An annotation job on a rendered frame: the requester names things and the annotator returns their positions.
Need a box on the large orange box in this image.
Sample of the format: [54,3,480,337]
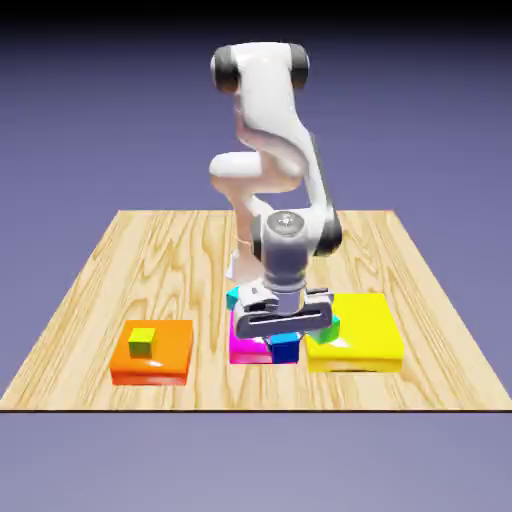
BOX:
[109,318,194,387]

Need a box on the small blue cube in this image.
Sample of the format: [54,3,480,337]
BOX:
[266,330,302,365]

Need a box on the large yellow box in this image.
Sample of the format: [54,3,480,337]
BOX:
[305,292,404,374]

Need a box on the small green cube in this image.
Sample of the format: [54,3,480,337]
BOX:
[310,314,342,345]

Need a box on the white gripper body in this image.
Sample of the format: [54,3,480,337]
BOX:
[233,300,335,340]

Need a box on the large magenta box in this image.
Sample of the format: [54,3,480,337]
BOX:
[228,309,277,366]

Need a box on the small yellow-green cube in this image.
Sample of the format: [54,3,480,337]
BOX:
[127,327,157,359]

